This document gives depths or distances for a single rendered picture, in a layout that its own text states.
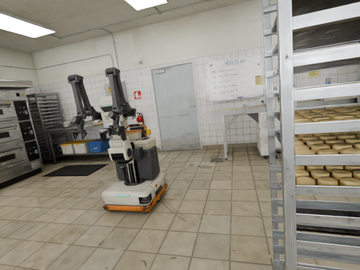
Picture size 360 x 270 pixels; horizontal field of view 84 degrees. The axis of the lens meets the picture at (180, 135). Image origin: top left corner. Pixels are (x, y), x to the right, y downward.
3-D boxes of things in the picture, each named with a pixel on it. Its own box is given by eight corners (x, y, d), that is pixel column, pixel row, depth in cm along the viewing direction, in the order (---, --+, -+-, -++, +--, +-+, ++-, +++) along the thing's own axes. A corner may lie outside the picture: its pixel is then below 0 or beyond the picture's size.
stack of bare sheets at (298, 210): (295, 230, 178) (295, 226, 177) (288, 205, 215) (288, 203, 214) (383, 239, 157) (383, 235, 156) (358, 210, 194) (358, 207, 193)
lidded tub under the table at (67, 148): (60, 154, 519) (58, 144, 514) (74, 149, 563) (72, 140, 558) (72, 154, 507) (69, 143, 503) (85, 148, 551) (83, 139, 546)
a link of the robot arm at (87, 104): (83, 73, 209) (75, 74, 211) (74, 74, 196) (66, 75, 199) (97, 114, 224) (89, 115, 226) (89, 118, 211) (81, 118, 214)
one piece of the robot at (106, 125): (108, 140, 236) (104, 122, 232) (129, 139, 228) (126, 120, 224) (99, 143, 221) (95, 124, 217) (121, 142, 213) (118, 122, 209)
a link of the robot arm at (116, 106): (117, 68, 191) (107, 69, 194) (113, 67, 186) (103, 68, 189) (124, 113, 197) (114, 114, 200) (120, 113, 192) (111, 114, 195)
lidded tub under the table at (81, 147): (73, 154, 507) (70, 143, 503) (85, 148, 551) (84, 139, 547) (85, 152, 496) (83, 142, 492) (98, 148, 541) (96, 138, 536)
